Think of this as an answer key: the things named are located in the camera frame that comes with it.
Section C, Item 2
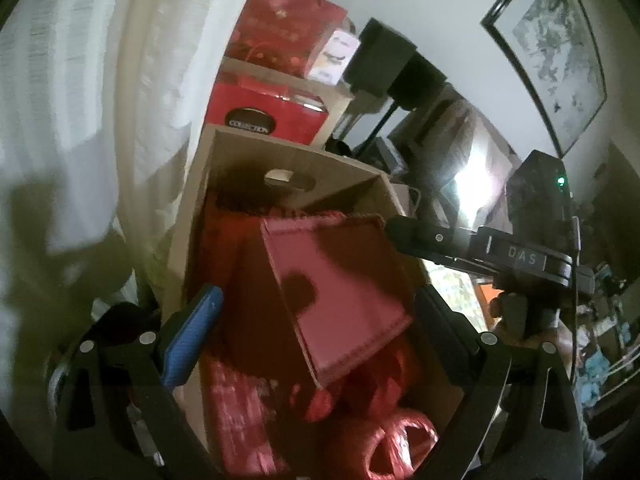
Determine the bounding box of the dark red gift box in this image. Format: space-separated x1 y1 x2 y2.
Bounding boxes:
260 214 412 387

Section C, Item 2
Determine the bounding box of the long red packet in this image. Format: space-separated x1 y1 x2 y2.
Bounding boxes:
201 358 291 479

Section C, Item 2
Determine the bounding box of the red ribbon coil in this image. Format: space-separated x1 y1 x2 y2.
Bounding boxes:
323 410 439 479

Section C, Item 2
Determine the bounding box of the red paper bag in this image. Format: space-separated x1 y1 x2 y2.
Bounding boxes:
190 192 306 375

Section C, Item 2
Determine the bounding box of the person hand holding gripper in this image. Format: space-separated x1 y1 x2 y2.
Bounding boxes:
488 292 578 378

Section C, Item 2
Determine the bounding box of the yellow plaid bed sheet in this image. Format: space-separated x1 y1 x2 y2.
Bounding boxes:
423 260 487 332

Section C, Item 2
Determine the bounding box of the orange box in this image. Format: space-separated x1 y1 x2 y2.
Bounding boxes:
473 283 501 328

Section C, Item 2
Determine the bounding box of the brown headboard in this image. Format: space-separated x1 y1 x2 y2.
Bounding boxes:
388 84 521 233

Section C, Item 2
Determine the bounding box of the right black speaker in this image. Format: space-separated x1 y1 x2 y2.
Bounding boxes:
354 53 447 159

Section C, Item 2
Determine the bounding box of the black speaker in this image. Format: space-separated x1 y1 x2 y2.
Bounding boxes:
344 18 416 98
354 53 447 159

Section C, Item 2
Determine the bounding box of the tan cardboard box under bags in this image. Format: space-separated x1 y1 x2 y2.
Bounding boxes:
219 56 355 148

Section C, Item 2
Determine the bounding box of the red collection gift box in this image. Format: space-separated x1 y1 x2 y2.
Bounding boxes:
205 70 329 145

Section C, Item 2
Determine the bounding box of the left black speaker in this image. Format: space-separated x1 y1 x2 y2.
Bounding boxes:
344 18 416 98

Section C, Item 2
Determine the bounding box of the open brown cardboard box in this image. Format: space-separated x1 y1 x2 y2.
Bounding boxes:
162 125 462 479

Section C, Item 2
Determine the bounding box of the white pink small box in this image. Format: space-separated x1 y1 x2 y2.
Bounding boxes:
305 29 360 87

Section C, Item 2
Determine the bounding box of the framed ink painting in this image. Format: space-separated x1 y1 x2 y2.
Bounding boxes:
482 0 608 157

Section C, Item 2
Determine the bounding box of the large red gift bag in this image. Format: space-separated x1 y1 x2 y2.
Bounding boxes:
224 0 347 78

